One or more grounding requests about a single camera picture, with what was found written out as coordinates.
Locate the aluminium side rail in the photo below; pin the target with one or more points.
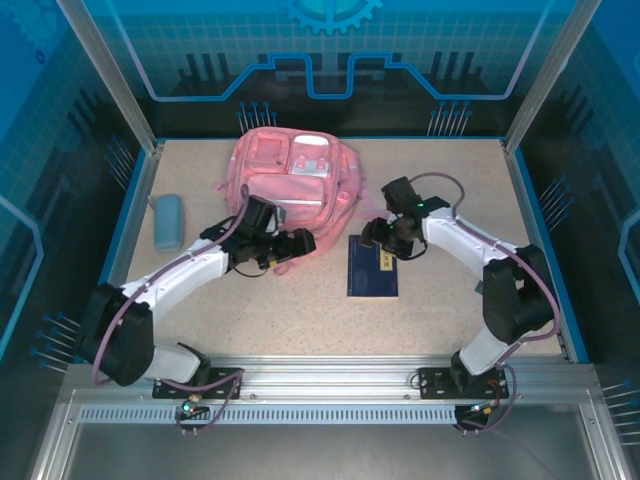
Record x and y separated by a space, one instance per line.
516 165
152 165

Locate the navy book with yellow label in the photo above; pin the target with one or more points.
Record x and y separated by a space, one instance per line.
370 275

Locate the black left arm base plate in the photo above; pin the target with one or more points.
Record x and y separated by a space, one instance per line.
225 387

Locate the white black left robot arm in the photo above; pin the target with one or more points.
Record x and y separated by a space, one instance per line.
185 265

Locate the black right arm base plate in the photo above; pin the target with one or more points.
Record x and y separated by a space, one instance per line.
432 385

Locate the pink student backpack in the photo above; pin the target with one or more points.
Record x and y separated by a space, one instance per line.
295 195

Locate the small connector with green light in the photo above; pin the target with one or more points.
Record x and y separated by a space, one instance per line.
482 409
192 404

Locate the aluminium frame post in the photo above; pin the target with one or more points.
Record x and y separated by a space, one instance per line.
114 75
544 75

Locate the blue printed back panel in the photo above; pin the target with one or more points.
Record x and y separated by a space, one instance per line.
325 50

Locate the light blue pencil case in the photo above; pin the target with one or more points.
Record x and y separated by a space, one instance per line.
168 225

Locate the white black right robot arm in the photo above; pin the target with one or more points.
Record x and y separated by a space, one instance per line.
460 235

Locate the aluminium front rail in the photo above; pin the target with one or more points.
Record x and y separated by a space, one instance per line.
325 375

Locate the blue printed side panel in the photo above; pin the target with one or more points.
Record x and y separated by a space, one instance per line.
50 150
600 150

